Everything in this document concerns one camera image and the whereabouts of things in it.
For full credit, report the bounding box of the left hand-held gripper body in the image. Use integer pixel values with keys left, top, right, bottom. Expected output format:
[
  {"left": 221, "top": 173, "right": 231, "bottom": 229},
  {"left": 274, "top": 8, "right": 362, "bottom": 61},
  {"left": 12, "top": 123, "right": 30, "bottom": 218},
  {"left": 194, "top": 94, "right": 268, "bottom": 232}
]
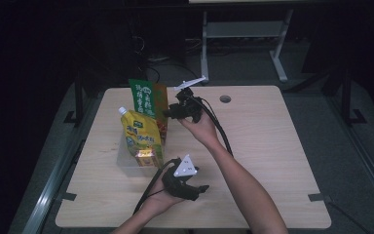
[{"left": 161, "top": 154, "right": 199, "bottom": 202}]

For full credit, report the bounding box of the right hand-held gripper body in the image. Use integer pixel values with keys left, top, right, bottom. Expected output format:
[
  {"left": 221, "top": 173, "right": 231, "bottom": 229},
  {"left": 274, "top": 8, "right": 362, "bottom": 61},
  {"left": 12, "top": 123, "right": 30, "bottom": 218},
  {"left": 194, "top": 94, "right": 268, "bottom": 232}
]
[{"left": 169, "top": 75, "right": 207, "bottom": 124}]

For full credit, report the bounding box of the green gold braising spice packet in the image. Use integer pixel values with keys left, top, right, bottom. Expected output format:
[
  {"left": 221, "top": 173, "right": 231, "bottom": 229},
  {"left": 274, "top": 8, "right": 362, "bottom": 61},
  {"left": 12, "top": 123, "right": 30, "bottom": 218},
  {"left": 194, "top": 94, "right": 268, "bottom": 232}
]
[{"left": 129, "top": 78, "right": 169, "bottom": 145}]

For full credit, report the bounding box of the yellow green spouted sauce pouch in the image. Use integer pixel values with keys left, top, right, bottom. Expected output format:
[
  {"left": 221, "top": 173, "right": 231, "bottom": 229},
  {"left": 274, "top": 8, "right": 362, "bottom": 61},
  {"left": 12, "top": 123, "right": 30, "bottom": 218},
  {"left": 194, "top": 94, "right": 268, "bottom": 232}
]
[{"left": 117, "top": 106, "right": 164, "bottom": 169}]

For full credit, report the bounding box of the yellow and red seasoning box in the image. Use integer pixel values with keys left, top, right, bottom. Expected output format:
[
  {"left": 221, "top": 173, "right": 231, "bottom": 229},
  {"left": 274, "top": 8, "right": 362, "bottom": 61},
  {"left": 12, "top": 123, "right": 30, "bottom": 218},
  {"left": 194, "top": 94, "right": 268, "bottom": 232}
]
[{"left": 135, "top": 149, "right": 159, "bottom": 168}]

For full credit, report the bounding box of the clear plastic container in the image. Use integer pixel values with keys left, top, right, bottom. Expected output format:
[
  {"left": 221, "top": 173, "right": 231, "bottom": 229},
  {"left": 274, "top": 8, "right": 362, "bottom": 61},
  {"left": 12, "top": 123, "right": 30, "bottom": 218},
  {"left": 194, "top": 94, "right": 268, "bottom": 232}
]
[{"left": 116, "top": 133, "right": 167, "bottom": 178}]

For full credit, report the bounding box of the person's left hand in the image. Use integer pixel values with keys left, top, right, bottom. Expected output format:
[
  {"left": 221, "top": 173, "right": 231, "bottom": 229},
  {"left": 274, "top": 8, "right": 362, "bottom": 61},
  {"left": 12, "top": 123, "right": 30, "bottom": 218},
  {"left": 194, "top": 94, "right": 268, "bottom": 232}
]
[{"left": 141, "top": 176, "right": 187, "bottom": 215}]

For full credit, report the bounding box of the person's right hand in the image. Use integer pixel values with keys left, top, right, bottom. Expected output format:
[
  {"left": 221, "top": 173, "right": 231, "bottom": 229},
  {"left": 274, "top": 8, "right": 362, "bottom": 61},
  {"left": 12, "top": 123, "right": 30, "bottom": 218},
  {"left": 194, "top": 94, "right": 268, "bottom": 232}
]
[{"left": 177, "top": 111, "right": 221, "bottom": 150}]

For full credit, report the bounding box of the black metal stand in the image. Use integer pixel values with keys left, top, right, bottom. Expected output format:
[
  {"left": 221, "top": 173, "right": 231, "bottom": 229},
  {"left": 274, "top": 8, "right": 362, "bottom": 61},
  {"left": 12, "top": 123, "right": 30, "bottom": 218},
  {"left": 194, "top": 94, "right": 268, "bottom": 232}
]
[
  {"left": 63, "top": 71, "right": 86, "bottom": 127},
  {"left": 340, "top": 63, "right": 368, "bottom": 127}
]

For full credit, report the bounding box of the left hand-held gripper cable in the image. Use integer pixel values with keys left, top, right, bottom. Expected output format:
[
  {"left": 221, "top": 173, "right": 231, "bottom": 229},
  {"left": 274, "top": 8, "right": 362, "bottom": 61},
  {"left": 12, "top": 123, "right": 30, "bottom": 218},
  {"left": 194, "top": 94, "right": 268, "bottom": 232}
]
[{"left": 131, "top": 158, "right": 179, "bottom": 216}]

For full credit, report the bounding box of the hand-held gripper cable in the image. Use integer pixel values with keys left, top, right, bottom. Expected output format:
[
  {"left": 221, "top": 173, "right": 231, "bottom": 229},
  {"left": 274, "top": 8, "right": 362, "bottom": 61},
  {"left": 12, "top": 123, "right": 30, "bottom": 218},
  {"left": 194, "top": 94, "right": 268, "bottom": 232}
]
[
  {"left": 198, "top": 97, "right": 235, "bottom": 157},
  {"left": 131, "top": 158, "right": 179, "bottom": 216}
]

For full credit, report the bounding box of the right hand-held gripper cable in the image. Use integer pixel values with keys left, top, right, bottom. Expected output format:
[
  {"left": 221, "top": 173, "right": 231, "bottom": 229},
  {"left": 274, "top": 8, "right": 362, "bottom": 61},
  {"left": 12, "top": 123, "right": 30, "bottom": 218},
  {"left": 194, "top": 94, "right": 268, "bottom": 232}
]
[{"left": 198, "top": 97, "right": 235, "bottom": 157}]

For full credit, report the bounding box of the bundle of floor cables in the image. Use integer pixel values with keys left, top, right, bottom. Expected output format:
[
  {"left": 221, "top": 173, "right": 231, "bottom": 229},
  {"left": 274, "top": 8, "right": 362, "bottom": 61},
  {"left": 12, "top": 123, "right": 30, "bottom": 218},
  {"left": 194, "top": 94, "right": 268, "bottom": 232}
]
[{"left": 131, "top": 34, "right": 203, "bottom": 86}]

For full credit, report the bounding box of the white metal table frame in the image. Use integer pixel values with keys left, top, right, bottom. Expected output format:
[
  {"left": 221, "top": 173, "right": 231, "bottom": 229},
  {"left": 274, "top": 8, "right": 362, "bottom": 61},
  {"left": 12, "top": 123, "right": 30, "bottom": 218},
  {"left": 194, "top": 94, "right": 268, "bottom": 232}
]
[{"left": 188, "top": 0, "right": 295, "bottom": 84}]

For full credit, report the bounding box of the metal floor rail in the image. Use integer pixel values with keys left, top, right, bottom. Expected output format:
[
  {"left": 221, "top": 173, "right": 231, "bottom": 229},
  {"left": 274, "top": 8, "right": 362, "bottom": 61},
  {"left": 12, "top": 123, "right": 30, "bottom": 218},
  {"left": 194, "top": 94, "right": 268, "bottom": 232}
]
[
  {"left": 21, "top": 92, "right": 106, "bottom": 234},
  {"left": 323, "top": 94, "right": 374, "bottom": 211}
]

